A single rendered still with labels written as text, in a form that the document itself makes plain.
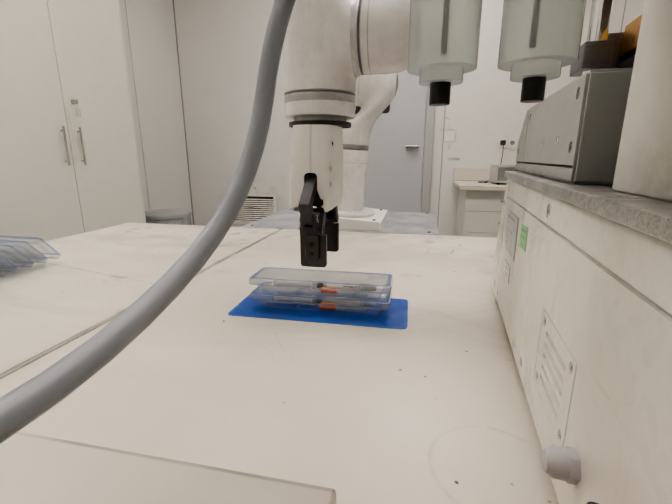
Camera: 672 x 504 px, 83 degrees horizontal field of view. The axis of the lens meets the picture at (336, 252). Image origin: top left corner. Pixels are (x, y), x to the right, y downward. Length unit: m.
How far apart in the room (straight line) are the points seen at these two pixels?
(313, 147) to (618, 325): 0.33
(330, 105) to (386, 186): 3.02
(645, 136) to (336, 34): 0.31
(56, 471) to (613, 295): 0.27
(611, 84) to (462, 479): 0.26
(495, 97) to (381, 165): 1.04
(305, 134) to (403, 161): 3.01
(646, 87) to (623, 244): 0.09
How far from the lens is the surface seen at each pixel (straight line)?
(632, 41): 0.44
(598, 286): 0.22
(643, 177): 0.23
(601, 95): 0.30
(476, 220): 2.94
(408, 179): 3.43
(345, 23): 0.46
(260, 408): 0.34
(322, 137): 0.44
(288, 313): 0.51
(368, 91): 1.11
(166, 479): 0.23
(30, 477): 0.26
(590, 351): 0.22
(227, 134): 3.88
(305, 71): 0.45
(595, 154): 0.30
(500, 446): 0.32
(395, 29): 0.45
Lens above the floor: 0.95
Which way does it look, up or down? 14 degrees down
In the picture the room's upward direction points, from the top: straight up
